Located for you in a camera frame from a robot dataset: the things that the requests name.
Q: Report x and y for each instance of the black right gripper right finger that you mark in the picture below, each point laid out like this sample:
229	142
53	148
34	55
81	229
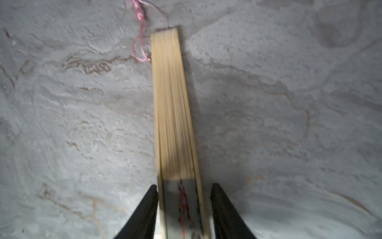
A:
228	224

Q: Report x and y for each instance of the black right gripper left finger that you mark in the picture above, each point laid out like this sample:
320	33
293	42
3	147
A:
141	224

